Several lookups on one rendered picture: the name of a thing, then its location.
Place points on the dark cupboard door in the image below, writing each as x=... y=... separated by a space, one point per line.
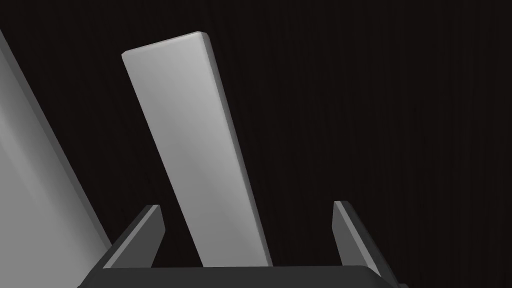
x=380 y=112

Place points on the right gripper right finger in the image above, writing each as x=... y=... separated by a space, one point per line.
x=352 y=236

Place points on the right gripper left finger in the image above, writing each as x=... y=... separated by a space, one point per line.
x=142 y=240

